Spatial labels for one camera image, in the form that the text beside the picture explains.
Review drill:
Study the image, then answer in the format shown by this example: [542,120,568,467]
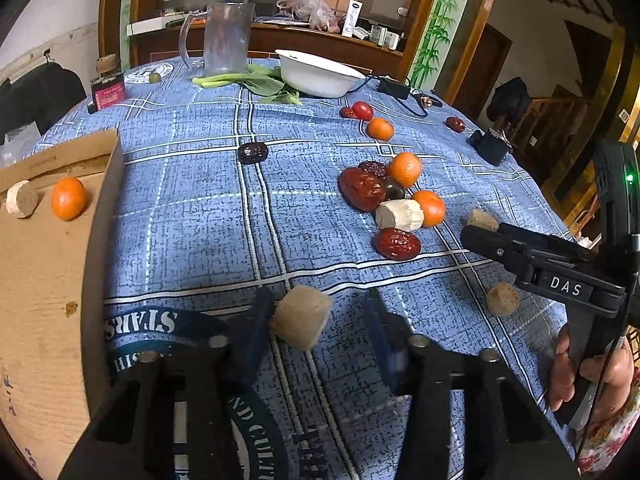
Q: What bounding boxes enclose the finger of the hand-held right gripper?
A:
[460,225,538,283]
[497,222,598,263]

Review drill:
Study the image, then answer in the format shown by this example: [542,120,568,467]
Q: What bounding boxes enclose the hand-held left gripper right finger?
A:
[362,290,581,480]

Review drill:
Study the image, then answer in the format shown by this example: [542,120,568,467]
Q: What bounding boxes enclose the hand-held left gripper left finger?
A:
[57,287,281,480]

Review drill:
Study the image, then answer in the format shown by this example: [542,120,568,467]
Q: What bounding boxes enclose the beige cylindrical chunk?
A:
[6,180,40,219]
[375,199,425,232]
[270,286,334,352]
[466,209,500,232]
[486,282,521,317]

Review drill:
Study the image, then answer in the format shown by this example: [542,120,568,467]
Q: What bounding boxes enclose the brown cardboard box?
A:
[0,129,126,476]

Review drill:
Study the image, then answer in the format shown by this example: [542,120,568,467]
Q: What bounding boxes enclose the person's right forearm floral sleeve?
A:
[575,340,640,476]

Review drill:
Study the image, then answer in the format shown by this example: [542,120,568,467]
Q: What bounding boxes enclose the person's right hand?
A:
[547,322,636,423]

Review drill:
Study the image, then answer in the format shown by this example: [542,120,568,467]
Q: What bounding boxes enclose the orange tangerine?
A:
[411,190,447,228]
[367,117,395,141]
[387,152,423,189]
[51,177,88,222]

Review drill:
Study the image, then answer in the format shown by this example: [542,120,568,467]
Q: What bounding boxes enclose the black clip device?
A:
[467,128,514,167]

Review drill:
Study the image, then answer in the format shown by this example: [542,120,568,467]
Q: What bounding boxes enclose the blue plaid tablecloth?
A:
[30,57,581,480]

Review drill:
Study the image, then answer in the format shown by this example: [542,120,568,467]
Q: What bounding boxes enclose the large red jujube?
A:
[338,167,388,212]

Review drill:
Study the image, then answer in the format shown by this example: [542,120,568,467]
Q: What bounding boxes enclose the dark bag on chair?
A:
[487,77,533,121]

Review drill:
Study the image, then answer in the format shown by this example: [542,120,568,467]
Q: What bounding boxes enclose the dark brown dried date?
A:
[237,142,271,165]

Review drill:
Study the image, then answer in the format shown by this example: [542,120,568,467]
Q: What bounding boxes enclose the black power adapter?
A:
[376,76,412,99]

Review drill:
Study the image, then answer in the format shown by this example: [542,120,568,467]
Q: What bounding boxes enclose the white enamel bowl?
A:
[275,49,367,99]

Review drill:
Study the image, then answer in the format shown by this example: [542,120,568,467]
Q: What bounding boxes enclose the green leafy vegetable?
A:
[192,65,303,106]

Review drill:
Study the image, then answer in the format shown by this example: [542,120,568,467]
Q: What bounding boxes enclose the tall white carton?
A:
[341,0,362,38]

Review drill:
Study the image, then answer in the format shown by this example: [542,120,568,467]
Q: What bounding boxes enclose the red and black box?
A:
[88,71,126,114]

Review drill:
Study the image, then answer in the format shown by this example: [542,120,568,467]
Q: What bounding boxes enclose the clear glass pitcher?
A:
[178,2,257,77]

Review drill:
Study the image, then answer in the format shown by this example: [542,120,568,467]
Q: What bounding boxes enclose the clear plastic bag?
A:
[276,0,341,33]

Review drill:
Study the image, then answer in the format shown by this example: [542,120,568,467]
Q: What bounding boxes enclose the crumpled clear plastic wrap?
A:
[0,122,43,162]

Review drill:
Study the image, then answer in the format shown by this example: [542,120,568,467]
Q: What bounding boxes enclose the dark jacket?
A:
[0,62,88,136]

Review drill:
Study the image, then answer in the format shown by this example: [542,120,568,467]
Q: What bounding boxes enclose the black cable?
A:
[357,75,443,118]

